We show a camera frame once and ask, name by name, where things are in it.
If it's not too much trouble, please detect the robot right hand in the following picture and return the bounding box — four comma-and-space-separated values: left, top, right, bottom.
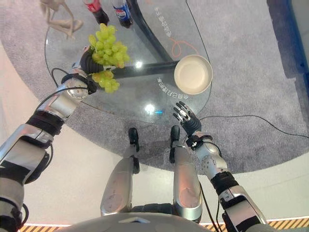
172, 101, 202, 136

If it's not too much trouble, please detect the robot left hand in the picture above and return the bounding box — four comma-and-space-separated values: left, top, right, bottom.
71, 45, 116, 76

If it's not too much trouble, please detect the green grape bunch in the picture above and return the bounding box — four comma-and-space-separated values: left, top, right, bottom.
88, 23, 131, 94

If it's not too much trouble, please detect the beige round plate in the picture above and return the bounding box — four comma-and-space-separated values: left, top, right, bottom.
174, 55, 213, 95

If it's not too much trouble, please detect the round glass table top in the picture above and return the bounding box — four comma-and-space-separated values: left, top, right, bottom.
44, 0, 213, 123

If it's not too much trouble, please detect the red label cola bottle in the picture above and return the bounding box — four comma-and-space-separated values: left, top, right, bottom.
83, 0, 110, 25

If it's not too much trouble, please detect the grey round carpet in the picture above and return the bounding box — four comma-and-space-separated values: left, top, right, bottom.
0, 0, 309, 174

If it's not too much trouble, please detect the robot right leg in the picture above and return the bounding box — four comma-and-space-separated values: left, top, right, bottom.
169, 125, 203, 223

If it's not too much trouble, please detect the blue label cola bottle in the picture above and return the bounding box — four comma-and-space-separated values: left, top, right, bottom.
111, 0, 133, 29

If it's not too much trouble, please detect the black table base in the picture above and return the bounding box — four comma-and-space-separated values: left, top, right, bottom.
112, 0, 181, 80

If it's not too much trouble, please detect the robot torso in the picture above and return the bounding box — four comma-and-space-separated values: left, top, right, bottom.
61, 203, 206, 232

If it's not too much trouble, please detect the blue panel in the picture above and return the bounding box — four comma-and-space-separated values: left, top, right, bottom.
267, 0, 309, 78

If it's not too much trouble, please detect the black floor cable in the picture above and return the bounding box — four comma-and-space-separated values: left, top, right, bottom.
185, 0, 309, 140

